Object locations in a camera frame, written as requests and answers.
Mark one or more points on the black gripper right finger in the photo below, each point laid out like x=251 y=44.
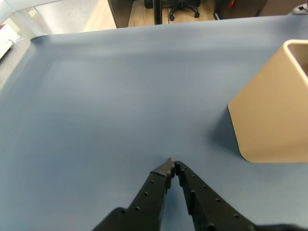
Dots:
x=207 y=207

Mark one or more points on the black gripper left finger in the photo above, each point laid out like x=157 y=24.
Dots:
x=149 y=199

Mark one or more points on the beige square box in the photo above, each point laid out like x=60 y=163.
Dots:
x=269 y=115

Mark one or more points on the white box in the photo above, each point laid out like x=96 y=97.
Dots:
x=7 y=41

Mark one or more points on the black upright pole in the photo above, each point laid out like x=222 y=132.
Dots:
x=158 y=12

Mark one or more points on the brown wooden partition panel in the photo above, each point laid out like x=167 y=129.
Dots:
x=120 y=12

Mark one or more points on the black office chair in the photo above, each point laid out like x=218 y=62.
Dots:
x=184 y=7

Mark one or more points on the dark cabinet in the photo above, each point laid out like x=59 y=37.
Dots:
x=252 y=7

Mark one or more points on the silver padded frame rail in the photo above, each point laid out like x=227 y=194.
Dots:
x=14 y=7

